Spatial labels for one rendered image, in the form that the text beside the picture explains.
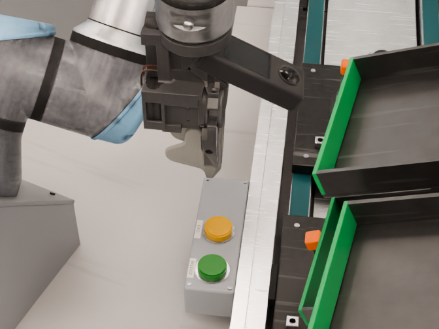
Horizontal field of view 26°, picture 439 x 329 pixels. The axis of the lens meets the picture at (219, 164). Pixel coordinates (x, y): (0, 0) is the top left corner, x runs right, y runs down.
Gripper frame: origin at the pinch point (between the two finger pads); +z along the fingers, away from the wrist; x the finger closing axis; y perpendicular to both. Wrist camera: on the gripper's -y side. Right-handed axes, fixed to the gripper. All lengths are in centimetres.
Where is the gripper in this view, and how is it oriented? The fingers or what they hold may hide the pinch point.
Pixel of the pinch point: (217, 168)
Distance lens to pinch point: 106.2
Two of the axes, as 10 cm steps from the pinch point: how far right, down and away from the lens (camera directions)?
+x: -1.2, 7.2, -6.9
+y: -9.9, -0.9, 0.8
